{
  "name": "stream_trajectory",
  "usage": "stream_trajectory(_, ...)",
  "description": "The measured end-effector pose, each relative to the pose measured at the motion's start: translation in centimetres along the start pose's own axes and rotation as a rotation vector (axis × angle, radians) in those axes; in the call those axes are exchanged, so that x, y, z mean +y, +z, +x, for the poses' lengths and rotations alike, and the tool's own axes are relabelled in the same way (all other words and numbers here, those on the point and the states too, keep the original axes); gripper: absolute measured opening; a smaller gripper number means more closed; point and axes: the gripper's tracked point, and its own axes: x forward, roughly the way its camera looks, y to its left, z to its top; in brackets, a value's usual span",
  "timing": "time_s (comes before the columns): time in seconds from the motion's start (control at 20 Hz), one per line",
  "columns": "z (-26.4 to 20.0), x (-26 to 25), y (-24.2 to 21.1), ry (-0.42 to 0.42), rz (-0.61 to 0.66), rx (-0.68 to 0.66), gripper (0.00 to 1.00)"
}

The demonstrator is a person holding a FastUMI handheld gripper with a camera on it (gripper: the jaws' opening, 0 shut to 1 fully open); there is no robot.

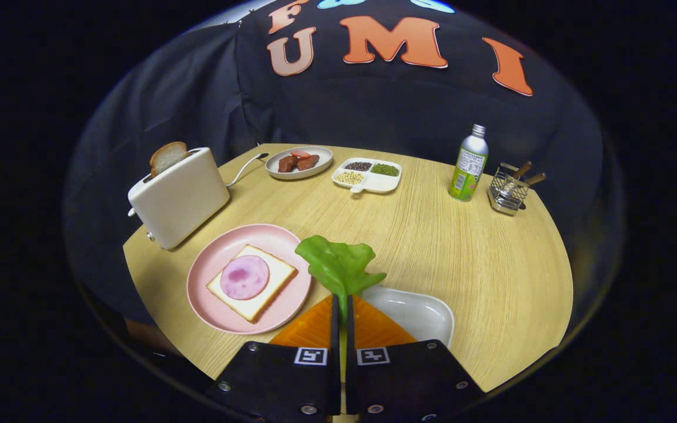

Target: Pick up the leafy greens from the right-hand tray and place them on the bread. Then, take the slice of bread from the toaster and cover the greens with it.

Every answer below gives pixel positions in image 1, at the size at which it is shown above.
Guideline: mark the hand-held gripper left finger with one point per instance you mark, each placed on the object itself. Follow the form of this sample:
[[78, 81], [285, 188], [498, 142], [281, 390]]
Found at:
[[334, 329]]

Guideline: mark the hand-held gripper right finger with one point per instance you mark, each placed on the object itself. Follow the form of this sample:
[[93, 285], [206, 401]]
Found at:
[[349, 335]]

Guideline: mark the green lettuce leaf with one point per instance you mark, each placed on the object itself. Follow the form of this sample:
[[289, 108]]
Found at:
[[338, 264]]

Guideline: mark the toasted bread slice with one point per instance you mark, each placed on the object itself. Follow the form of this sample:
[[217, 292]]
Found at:
[[167, 157]]

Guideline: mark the white rectangular dish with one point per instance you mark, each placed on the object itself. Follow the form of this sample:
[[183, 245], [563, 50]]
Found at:
[[415, 314]]

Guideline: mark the white bread slice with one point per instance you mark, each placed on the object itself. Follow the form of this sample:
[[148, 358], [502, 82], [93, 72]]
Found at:
[[274, 276]]

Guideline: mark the pink ham slice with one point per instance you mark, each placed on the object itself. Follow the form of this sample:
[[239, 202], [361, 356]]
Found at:
[[244, 277]]

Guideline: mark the pink plate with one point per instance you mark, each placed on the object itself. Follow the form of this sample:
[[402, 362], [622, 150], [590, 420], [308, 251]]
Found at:
[[215, 258]]

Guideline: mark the pile of yellow beans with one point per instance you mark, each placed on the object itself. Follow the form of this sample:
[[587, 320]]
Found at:
[[349, 177]]

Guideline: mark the white divided dish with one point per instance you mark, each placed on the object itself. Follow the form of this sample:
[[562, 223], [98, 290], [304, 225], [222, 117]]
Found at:
[[379, 183]]

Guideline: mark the pile of dark beans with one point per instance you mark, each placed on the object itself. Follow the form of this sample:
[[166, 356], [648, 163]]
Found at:
[[358, 166]]

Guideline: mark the pile of green beans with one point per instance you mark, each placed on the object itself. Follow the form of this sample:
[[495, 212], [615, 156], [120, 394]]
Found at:
[[385, 170]]

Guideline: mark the brown meat piece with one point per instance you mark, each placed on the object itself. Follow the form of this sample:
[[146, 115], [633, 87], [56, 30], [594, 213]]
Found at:
[[287, 164], [308, 163]]

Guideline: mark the round white meat plate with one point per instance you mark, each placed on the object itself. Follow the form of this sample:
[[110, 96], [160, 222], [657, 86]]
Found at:
[[322, 154]]

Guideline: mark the pink sausage slice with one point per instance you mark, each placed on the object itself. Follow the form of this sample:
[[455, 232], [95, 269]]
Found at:
[[300, 154]]

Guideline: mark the white toaster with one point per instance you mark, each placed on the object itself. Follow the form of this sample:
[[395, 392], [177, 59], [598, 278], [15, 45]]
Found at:
[[180, 200]]

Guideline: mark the silver bottle green label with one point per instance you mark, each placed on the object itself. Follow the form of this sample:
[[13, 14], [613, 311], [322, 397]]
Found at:
[[468, 170]]

